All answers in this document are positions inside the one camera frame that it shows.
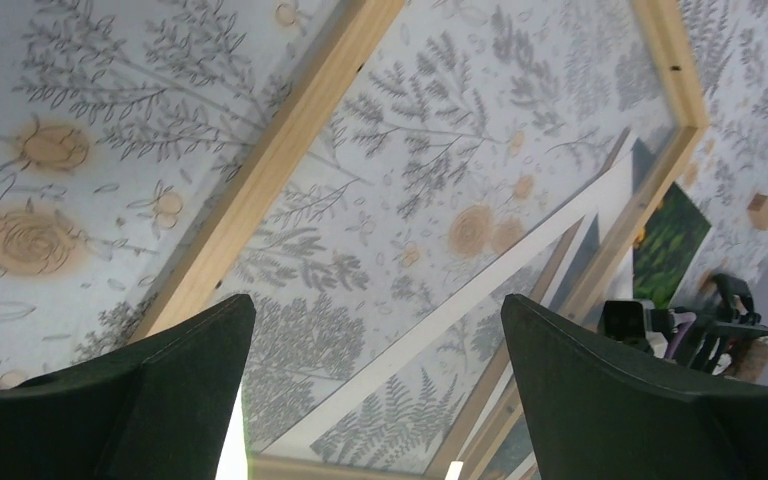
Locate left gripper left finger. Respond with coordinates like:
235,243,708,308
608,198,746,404
0,294,256,479

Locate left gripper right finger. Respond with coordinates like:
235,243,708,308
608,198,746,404
501,294,768,479

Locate wooden picture frame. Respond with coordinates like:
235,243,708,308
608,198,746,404
129,1,709,479

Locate dark green photo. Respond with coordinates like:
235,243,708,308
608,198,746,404
633,184,711,308

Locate black poker chip case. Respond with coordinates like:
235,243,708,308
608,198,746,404
673,273,768,376

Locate small wooden block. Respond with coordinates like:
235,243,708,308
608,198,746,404
747,193,768,231

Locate floral tablecloth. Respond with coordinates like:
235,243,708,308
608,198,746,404
0,1,768,479

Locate brown frame backing board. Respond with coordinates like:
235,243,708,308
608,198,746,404
423,216,594,479

